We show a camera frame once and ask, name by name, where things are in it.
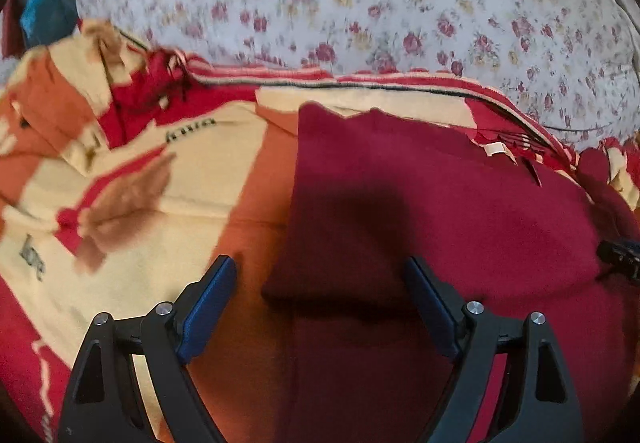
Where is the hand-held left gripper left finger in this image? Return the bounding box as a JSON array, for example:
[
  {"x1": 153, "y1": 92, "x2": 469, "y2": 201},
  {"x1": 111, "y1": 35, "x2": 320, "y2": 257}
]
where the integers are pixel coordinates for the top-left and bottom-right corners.
[{"x1": 59, "y1": 254, "x2": 237, "y2": 443}]

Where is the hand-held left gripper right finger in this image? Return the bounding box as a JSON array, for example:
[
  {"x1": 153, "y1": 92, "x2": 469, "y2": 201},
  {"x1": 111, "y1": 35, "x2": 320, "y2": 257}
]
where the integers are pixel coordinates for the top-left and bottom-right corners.
[{"x1": 404, "y1": 256, "x2": 586, "y2": 443}]

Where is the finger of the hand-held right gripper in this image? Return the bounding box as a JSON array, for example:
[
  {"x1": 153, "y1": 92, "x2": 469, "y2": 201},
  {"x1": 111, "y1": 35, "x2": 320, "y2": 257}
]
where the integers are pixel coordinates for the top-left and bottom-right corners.
[{"x1": 597, "y1": 239, "x2": 640, "y2": 281}]

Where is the maroon small garment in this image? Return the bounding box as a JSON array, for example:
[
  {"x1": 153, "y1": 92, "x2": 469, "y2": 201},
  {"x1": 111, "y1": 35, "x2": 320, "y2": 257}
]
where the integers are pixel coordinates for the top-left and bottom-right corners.
[{"x1": 261, "y1": 103, "x2": 638, "y2": 443}]

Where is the red orange cream printed blanket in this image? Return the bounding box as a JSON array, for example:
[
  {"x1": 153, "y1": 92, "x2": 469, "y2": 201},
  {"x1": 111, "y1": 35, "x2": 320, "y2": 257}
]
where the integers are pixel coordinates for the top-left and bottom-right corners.
[{"x1": 0, "y1": 18, "x2": 640, "y2": 443}]

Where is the blue cloth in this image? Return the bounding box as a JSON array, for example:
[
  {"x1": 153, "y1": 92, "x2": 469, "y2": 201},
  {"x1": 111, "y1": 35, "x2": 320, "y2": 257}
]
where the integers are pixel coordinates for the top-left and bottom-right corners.
[{"x1": 20, "y1": 0, "x2": 76, "y2": 49}]

